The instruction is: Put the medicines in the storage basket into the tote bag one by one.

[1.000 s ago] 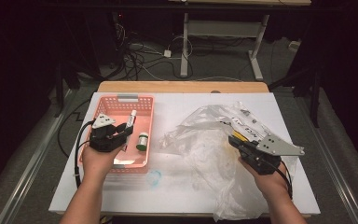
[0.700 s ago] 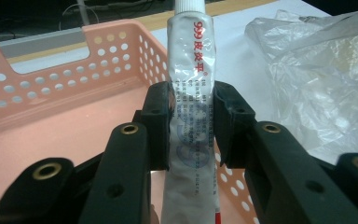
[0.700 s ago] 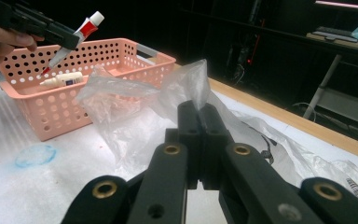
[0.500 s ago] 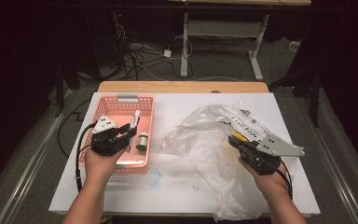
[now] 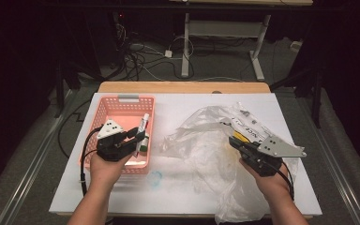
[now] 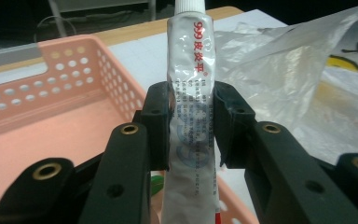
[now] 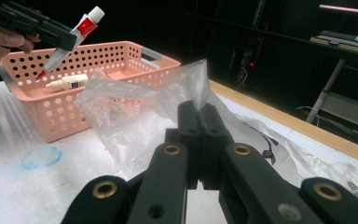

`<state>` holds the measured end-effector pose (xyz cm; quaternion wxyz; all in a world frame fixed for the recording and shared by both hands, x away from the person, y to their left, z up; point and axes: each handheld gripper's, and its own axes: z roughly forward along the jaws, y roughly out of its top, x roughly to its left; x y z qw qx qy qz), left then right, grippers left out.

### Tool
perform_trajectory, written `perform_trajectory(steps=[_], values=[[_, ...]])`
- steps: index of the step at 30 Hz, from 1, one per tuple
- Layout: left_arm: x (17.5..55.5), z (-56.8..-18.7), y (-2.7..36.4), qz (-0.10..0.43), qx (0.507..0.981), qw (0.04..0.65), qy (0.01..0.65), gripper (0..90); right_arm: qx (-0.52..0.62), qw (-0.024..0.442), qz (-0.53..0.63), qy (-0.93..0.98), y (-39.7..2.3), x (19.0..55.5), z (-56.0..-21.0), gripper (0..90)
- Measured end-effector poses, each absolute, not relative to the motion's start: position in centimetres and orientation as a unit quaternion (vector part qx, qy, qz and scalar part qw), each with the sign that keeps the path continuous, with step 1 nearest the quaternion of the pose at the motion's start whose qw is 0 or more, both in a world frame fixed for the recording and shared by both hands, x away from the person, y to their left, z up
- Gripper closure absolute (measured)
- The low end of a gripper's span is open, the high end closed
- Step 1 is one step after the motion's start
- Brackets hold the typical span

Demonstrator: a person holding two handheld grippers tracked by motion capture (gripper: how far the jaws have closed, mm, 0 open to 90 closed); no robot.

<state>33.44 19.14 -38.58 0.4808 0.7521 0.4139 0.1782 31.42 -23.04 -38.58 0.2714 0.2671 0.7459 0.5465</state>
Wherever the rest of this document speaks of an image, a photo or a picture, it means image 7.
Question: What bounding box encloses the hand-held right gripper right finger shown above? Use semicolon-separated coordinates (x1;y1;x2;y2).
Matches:
199;103;235;191

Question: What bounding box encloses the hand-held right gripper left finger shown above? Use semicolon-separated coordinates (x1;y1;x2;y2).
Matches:
164;99;205;190

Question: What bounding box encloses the white toothpaste tube red band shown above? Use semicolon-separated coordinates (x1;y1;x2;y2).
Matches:
35;6;106;80

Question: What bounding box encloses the small white dropper bottle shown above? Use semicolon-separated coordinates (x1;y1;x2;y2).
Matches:
46;73;90;92

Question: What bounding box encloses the clear plastic bag yellow smiley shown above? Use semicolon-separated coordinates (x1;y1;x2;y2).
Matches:
74;58;358;207

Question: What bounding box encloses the pink perforated plastic basket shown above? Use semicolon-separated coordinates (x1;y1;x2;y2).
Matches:
0;40;182;144

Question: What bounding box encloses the wooden table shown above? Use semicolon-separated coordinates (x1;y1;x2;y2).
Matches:
209;79;358;169

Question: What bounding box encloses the light wooden desk top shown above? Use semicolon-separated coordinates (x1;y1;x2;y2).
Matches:
310;35;358;58

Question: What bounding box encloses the white board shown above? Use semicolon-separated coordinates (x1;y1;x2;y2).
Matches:
0;80;358;224

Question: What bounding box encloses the pink light bar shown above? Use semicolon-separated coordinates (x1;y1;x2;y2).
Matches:
318;4;358;16

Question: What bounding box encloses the white metal desk frame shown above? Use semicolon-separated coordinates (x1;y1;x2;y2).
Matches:
305;58;358;133

